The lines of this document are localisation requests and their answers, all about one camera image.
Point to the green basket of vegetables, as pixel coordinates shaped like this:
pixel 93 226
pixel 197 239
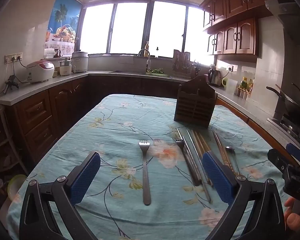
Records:
pixel 156 71

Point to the brown wooden chopstick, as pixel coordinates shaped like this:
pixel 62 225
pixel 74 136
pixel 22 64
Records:
pixel 197 140
pixel 204 141
pixel 221 150
pixel 225 152

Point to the amber condiment bottle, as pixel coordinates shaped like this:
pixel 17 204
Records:
pixel 250 85

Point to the teal floral tablecloth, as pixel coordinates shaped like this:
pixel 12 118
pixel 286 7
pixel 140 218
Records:
pixel 115 135

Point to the small white electric pot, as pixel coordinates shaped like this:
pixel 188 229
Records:
pixel 66 68

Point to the yellow dish soap bottle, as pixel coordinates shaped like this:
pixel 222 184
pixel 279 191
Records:
pixel 147 46

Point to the metal chopstick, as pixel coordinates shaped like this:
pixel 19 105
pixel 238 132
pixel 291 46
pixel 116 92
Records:
pixel 181 135
pixel 198 167

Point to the dark wooden lower cabinets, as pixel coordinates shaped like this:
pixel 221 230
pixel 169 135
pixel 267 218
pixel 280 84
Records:
pixel 65 100

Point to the green plastic bowl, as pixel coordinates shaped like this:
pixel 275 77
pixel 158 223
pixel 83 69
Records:
pixel 16 183

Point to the white and pink rice cooker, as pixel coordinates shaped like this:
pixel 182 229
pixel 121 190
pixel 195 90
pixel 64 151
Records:
pixel 41 71

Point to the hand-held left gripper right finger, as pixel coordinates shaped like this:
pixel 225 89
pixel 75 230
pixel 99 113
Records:
pixel 217 177

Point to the large white steamer pot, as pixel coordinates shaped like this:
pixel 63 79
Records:
pixel 79 62

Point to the white plastic container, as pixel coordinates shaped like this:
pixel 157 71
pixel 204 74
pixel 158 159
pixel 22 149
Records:
pixel 50 54

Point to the row of spice jars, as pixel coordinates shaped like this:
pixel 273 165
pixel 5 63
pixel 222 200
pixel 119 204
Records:
pixel 243 93

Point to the black and steel electric kettle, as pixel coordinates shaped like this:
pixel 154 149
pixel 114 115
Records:
pixel 214 78

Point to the green mug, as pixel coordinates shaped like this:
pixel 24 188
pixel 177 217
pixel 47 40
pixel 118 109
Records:
pixel 224 83

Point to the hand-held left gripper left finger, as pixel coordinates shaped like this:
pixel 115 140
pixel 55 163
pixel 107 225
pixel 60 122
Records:
pixel 85 177

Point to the black wok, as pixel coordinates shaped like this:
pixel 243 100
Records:
pixel 293 105

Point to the brown wooden upper cabinets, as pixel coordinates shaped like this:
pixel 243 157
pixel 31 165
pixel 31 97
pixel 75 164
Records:
pixel 237 17

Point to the kitchen window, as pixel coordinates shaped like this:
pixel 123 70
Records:
pixel 130 27

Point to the yellow oil bottle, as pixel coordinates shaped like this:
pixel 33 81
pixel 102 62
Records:
pixel 244 83

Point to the dark wooden utensil holder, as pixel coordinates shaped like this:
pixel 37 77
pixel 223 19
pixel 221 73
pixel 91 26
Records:
pixel 195 105

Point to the orange-brown lower cabinets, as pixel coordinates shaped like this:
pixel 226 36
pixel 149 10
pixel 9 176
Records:
pixel 255 127

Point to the small steel kettle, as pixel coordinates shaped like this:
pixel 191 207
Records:
pixel 58 53

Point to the clear plastic pitcher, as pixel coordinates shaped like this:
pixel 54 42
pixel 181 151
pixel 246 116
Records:
pixel 231 86

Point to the small black tripod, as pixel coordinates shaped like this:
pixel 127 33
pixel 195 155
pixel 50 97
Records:
pixel 11 82

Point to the small white bowl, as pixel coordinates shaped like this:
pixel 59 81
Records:
pixel 212 66

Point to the cutting board rack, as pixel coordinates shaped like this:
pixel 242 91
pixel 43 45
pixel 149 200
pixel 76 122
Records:
pixel 181 61

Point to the grey kitchen countertop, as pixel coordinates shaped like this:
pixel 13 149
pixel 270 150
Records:
pixel 35 87

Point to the kitchen sink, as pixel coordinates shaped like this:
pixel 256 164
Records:
pixel 127 72

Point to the white storage rack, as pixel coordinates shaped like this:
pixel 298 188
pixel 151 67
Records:
pixel 2 135

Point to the white multi wall socket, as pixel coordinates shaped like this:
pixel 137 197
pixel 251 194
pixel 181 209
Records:
pixel 13 57

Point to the knife block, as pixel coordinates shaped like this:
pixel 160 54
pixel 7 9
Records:
pixel 195 70

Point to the fruit and palm wall poster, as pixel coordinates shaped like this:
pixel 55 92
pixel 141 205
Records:
pixel 65 20

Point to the person's right hand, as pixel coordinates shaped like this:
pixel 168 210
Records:
pixel 293 220

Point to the steel spoon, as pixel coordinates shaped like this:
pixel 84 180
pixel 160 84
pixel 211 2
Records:
pixel 233 157

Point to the steel sink faucet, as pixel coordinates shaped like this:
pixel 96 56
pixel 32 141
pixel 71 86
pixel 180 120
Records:
pixel 148 60

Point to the small dark-capped bottle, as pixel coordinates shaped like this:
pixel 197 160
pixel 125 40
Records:
pixel 157 52

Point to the steel range hood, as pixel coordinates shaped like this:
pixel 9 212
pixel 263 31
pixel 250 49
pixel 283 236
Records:
pixel 290 15

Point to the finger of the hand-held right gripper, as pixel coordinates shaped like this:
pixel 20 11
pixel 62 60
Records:
pixel 277 158
pixel 296 152

